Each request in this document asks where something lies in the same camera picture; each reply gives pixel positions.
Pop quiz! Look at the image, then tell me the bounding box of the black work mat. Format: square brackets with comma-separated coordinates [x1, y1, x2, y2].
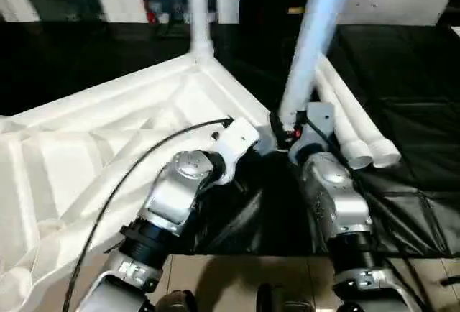
[0, 20, 460, 260]

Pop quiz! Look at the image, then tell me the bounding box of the red item in cabinet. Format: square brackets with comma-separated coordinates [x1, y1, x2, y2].
[145, 1, 159, 24]

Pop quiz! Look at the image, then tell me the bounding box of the black robot foot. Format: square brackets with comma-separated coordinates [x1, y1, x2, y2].
[251, 282, 311, 312]
[155, 289, 198, 312]

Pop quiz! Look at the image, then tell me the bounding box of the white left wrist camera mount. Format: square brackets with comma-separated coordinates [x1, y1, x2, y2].
[209, 116, 261, 186]

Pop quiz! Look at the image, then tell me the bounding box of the black left robot foot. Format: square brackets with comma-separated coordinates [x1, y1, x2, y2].
[155, 289, 198, 312]

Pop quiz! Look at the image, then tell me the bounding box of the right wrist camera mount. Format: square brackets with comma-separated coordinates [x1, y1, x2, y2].
[288, 101, 336, 165]

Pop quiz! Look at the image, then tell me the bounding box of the black right robot foot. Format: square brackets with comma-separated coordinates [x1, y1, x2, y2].
[251, 282, 311, 312]

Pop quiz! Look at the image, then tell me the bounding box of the white plastic table leg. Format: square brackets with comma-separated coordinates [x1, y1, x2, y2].
[188, 0, 217, 65]
[318, 55, 403, 169]
[311, 56, 374, 169]
[277, 0, 346, 119]

